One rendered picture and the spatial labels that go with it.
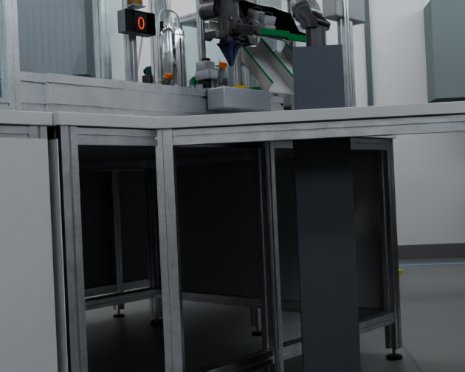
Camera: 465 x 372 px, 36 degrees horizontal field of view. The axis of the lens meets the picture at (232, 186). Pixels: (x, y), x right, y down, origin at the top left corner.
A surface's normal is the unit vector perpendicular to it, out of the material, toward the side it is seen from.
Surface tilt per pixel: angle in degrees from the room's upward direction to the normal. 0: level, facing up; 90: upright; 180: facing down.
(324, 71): 90
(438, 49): 90
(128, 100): 90
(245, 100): 90
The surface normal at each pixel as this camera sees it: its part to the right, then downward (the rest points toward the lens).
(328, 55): -0.08, 0.00
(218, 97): -0.67, 0.03
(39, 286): 0.74, -0.04
